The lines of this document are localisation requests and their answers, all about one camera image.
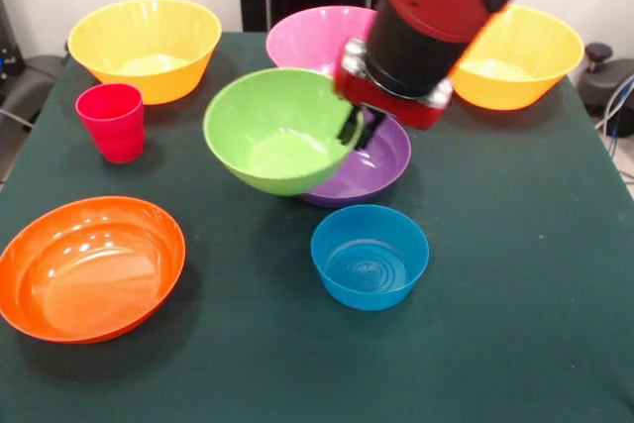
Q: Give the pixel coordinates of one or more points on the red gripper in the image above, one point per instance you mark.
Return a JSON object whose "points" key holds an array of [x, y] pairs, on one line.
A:
{"points": [[396, 106]]}

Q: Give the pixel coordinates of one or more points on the black computer equipment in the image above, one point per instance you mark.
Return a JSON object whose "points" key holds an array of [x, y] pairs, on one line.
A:
{"points": [[10, 46]]}

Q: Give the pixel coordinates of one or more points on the large green bowl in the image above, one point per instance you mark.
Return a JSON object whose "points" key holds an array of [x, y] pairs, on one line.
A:
{"points": [[267, 131]]}

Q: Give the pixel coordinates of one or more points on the yellow-orange large bowl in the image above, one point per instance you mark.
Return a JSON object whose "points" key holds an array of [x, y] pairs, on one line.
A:
{"points": [[520, 86], [148, 81]]}

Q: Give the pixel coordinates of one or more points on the dark green tablecloth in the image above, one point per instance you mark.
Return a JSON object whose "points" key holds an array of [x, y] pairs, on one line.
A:
{"points": [[247, 383]]}

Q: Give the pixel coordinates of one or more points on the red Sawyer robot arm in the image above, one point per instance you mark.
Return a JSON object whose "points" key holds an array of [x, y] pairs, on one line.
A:
{"points": [[436, 7]]}

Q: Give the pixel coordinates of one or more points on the grey office chair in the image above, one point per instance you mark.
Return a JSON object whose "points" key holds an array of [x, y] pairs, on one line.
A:
{"points": [[34, 86]]}

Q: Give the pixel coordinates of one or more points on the pink large bowl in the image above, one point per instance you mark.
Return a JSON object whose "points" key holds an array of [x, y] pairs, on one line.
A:
{"points": [[312, 41]]}

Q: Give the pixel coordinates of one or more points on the blue bowl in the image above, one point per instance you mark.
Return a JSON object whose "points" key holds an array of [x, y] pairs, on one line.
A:
{"points": [[369, 289]]}

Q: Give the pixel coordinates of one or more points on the purple bowl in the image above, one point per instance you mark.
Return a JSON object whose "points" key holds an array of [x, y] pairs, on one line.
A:
{"points": [[376, 170]]}

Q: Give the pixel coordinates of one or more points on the red cup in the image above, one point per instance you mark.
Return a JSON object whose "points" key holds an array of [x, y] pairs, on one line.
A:
{"points": [[116, 136]]}

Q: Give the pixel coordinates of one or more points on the orange shallow bowl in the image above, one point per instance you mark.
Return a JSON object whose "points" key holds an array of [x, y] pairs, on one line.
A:
{"points": [[89, 274]]}

